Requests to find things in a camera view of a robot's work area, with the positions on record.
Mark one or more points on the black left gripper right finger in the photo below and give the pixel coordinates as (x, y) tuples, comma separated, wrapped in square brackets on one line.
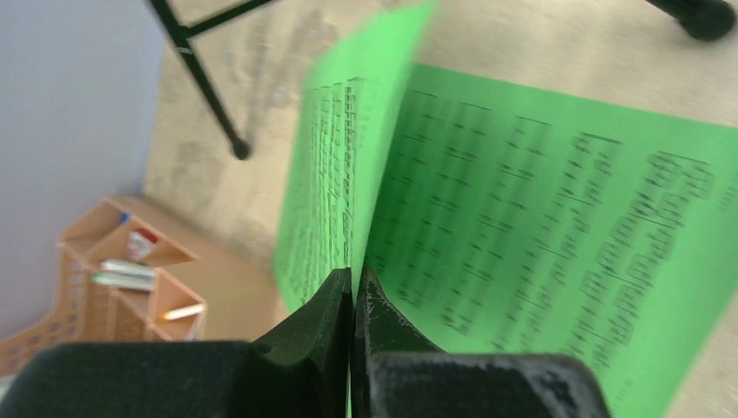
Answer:
[(397, 372)]

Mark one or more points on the green sheet music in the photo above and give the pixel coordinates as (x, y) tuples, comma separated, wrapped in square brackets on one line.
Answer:
[(513, 219), (349, 109)]

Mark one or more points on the black music stand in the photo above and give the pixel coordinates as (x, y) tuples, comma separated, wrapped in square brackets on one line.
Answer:
[(180, 34)]

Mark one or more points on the red white small box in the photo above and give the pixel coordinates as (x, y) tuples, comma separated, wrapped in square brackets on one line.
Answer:
[(140, 243)]

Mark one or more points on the green cap white marker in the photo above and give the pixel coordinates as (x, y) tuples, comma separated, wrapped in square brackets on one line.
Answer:
[(124, 281)]

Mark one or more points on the peach plastic file organizer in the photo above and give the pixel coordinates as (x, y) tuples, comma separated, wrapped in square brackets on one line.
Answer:
[(241, 300)]

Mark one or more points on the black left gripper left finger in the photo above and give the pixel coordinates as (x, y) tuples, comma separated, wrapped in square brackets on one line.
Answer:
[(298, 369)]

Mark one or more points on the yellow tip white pen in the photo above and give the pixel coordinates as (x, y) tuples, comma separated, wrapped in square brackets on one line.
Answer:
[(183, 312)]

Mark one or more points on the white marker tube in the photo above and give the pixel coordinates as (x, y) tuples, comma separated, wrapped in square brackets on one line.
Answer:
[(126, 268)]

